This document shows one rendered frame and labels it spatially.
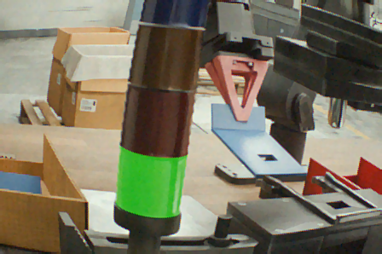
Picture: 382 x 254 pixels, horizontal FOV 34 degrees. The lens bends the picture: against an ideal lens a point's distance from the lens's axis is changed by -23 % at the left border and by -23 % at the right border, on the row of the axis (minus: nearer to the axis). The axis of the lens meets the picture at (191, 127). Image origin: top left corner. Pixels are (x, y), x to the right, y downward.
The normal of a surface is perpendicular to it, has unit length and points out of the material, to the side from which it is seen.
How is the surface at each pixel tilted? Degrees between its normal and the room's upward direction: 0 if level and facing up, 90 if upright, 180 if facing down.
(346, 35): 90
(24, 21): 90
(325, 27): 90
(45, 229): 90
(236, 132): 6
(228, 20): 66
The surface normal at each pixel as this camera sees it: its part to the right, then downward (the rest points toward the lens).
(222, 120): 0.35, -0.17
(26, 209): 0.36, 0.25
